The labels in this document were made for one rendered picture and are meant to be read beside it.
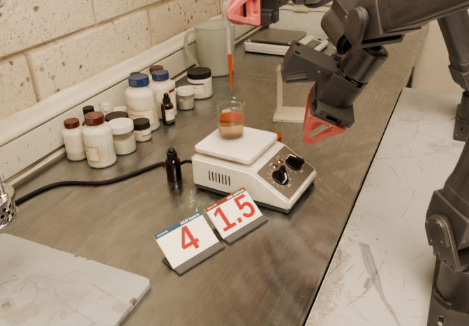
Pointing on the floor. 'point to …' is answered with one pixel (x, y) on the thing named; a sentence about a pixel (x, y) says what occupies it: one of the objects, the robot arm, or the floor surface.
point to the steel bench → (376, 119)
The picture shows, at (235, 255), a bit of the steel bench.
